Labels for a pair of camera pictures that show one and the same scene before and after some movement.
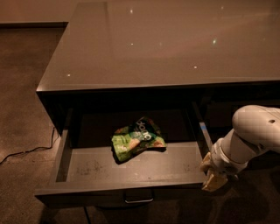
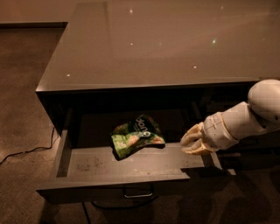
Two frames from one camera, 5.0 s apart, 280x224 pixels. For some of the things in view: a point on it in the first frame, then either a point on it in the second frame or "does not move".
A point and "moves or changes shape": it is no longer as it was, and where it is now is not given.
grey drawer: (138, 153) moves or changes shape
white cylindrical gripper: (224, 161) → (215, 129)
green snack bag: (141, 134) does not move
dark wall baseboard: (59, 25) does not move
